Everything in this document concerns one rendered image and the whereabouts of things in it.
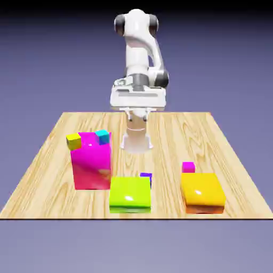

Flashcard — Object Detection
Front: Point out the small purple cube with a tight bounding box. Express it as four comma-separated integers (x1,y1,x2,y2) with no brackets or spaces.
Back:
140,172,153,190

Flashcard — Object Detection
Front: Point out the small cyan cube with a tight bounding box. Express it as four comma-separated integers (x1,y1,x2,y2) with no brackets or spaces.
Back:
94,129,110,146

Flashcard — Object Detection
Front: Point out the small magenta cube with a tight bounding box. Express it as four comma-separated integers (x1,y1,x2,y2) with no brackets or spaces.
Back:
181,162,196,174

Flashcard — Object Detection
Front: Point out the large orange box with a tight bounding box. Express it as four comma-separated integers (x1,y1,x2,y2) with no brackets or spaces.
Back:
180,172,227,214

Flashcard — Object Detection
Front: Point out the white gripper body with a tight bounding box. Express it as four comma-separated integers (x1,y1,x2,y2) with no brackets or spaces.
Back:
110,84,167,112

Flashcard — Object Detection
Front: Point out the small yellow cube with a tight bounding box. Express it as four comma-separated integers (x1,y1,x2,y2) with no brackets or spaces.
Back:
66,133,82,151

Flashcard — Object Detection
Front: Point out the large magenta box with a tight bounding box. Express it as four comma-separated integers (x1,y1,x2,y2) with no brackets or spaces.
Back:
70,131,113,191

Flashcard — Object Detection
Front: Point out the large lime green box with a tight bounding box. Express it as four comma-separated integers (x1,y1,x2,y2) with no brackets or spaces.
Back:
109,176,152,214

